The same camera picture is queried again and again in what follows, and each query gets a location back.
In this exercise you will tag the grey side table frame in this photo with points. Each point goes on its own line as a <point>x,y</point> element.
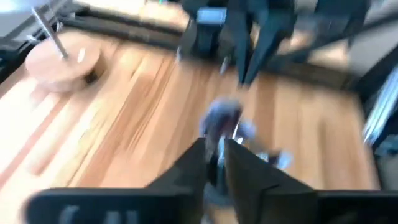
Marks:
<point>384,105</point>

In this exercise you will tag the white shade table lamp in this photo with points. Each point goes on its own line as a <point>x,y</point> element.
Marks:
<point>62,67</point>

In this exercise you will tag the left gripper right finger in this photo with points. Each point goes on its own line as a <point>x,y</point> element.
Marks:
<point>248,180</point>

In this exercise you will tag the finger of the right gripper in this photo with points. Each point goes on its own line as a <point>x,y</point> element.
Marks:
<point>242,31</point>
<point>270,28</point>

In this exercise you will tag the grey round-head makeup brush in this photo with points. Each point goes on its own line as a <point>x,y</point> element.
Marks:
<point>222,118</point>

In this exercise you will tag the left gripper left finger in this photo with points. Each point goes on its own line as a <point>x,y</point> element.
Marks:
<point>192,168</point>

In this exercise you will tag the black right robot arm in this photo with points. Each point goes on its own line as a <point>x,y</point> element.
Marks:
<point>342,18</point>

